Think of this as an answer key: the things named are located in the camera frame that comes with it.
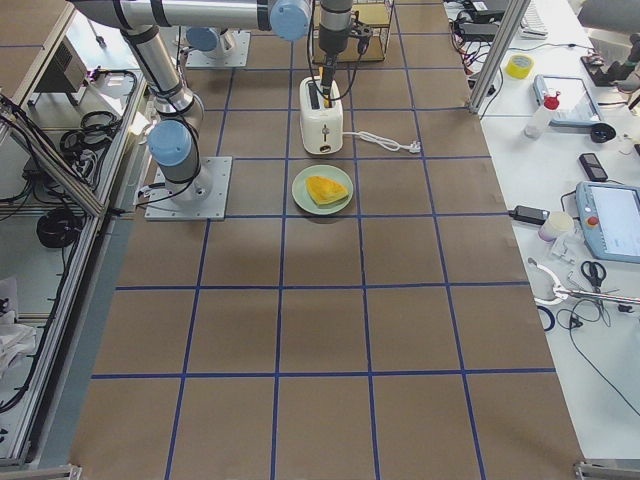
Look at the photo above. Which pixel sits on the black power adapter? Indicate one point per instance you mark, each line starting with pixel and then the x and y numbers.
pixel 529 215

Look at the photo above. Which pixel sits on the blue teach pendant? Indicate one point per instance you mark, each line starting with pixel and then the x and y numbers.
pixel 609 218
pixel 577 107

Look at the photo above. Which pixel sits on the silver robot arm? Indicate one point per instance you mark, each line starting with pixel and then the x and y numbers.
pixel 211 42
pixel 173 143

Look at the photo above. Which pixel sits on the aluminium frame post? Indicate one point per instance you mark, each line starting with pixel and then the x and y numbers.
pixel 508 28

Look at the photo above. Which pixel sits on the golden triangular bread pastry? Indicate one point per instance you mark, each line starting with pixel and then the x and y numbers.
pixel 325 191

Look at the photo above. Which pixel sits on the black scissors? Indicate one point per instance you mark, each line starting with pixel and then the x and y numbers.
pixel 595 273

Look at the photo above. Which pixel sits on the white round container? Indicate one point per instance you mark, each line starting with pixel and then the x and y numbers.
pixel 556 224

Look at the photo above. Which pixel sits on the red-capped squeeze bottle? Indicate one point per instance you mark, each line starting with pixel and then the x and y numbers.
pixel 541 119

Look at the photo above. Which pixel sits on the white two-slot toaster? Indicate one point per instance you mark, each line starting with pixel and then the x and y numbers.
pixel 321 126

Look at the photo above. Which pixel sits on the grey control box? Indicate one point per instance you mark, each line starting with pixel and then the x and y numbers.
pixel 65 74

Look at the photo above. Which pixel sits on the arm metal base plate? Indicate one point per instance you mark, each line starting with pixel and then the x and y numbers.
pixel 238 58
pixel 206 197

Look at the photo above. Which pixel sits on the near blue teach pendant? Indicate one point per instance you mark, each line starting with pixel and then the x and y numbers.
pixel 609 218

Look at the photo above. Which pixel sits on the pale green round plate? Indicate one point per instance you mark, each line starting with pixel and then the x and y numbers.
pixel 303 199

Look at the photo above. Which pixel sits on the far blue teach pendant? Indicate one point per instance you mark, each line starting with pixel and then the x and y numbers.
pixel 577 107

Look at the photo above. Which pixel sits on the yellow tape roll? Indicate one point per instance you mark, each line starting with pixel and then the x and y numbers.
pixel 519 66

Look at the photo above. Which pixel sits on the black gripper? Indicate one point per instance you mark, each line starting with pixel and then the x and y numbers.
pixel 332 42

